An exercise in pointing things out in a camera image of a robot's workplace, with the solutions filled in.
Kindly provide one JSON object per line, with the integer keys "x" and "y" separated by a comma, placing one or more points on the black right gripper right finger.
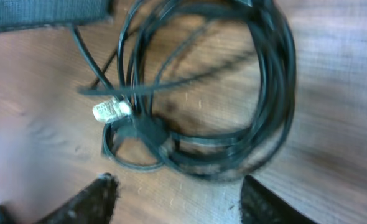
{"x": 260, "y": 205}

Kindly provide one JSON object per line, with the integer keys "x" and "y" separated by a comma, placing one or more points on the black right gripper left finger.
{"x": 93, "y": 204}

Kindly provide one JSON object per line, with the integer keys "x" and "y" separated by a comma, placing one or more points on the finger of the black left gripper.
{"x": 31, "y": 14}

